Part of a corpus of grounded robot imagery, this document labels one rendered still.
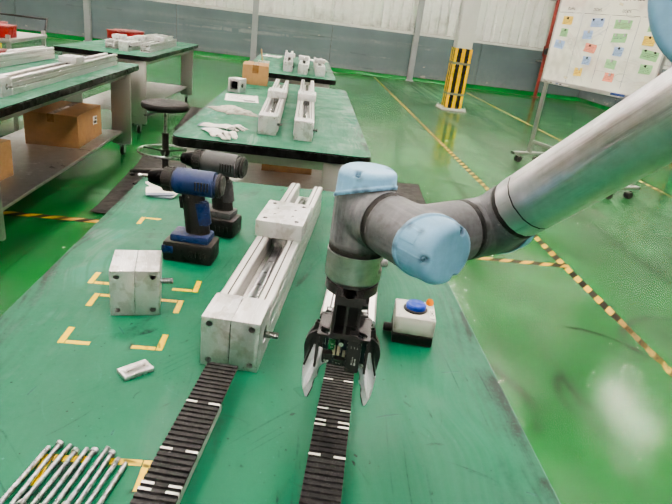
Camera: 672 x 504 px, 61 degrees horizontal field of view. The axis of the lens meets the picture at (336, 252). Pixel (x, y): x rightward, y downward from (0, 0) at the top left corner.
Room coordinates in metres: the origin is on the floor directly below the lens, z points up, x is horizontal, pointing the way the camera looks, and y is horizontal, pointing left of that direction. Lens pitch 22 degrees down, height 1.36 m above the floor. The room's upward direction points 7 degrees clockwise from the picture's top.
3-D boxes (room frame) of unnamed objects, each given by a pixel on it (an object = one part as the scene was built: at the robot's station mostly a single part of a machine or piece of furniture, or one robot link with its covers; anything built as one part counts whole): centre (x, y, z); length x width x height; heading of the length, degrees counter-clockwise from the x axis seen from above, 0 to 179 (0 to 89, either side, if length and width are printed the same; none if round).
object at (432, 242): (0.62, -0.10, 1.13); 0.11 x 0.11 x 0.08; 37
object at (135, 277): (1.00, 0.37, 0.83); 0.11 x 0.10 x 0.10; 106
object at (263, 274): (1.30, 0.13, 0.82); 0.80 x 0.10 x 0.09; 177
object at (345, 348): (0.68, -0.03, 0.98); 0.09 x 0.08 x 0.12; 177
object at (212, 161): (1.43, 0.36, 0.89); 0.20 x 0.08 x 0.22; 82
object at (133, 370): (0.77, 0.30, 0.78); 0.05 x 0.03 x 0.01; 138
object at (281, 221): (1.30, 0.13, 0.87); 0.16 x 0.11 x 0.07; 177
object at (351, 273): (0.69, -0.03, 1.06); 0.08 x 0.08 x 0.05
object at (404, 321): (1.01, -0.16, 0.81); 0.10 x 0.08 x 0.06; 87
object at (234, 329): (0.86, 0.14, 0.83); 0.12 x 0.09 x 0.10; 87
